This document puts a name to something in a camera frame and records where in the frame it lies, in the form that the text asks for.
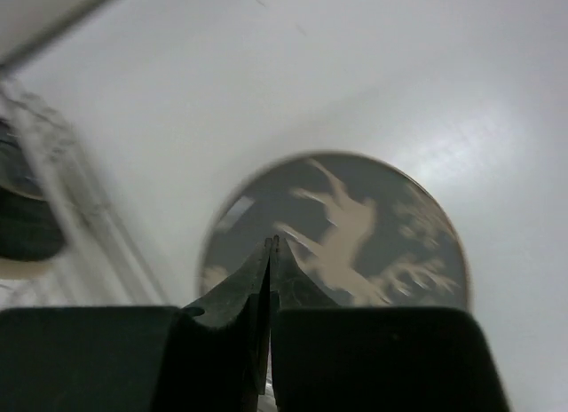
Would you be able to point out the black gold rimmed plate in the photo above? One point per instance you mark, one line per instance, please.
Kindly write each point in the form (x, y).
(30, 231)

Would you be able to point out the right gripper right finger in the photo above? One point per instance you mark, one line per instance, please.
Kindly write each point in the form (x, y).
(331, 358)

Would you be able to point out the wire dish rack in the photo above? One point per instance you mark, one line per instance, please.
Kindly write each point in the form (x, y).
(101, 263)

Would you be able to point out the dark grey deer plate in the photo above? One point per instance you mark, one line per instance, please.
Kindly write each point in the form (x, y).
(361, 229)

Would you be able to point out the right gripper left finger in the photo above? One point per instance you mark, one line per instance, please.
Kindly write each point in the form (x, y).
(210, 354)

